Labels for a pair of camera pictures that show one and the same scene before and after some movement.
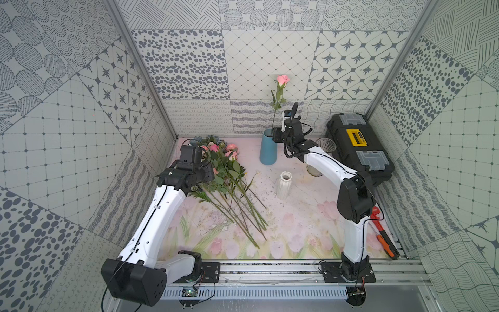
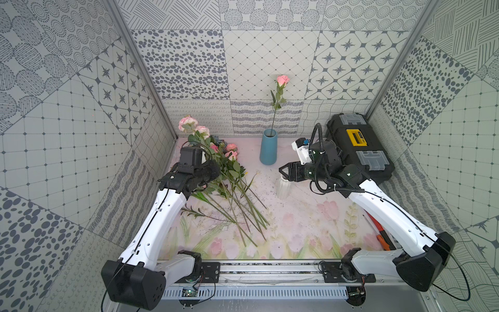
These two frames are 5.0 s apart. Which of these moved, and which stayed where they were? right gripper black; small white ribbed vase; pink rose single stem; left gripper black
Moved: right gripper black
Stayed: pink rose single stem; small white ribbed vase; left gripper black
